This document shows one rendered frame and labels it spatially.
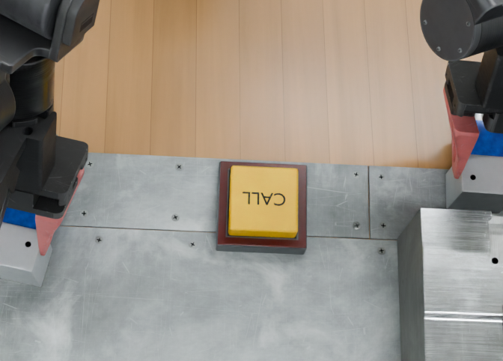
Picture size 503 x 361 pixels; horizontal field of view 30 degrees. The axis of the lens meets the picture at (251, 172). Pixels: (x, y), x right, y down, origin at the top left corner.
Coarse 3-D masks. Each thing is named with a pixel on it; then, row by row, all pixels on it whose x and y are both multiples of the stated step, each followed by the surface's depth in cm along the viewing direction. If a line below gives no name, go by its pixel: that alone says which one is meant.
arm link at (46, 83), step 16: (32, 64) 65; (48, 64) 66; (16, 80) 65; (32, 80) 66; (48, 80) 67; (16, 96) 66; (32, 96) 66; (48, 96) 68; (16, 112) 67; (32, 112) 67
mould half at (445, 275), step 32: (416, 224) 78; (448, 224) 77; (480, 224) 77; (416, 256) 78; (448, 256) 76; (480, 256) 76; (416, 288) 77; (448, 288) 75; (480, 288) 75; (416, 320) 77; (448, 320) 74; (480, 320) 75; (416, 352) 76; (448, 352) 74; (480, 352) 74
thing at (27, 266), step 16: (16, 224) 80; (32, 224) 80; (0, 240) 78; (16, 240) 78; (32, 240) 78; (0, 256) 77; (16, 256) 77; (32, 256) 77; (48, 256) 82; (0, 272) 80; (16, 272) 78; (32, 272) 77
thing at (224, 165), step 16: (224, 176) 84; (304, 176) 85; (224, 192) 84; (304, 192) 84; (224, 208) 83; (304, 208) 84; (224, 224) 83; (304, 224) 83; (224, 240) 82; (240, 240) 82; (256, 240) 83; (272, 240) 83; (288, 240) 83; (304, 240) 83
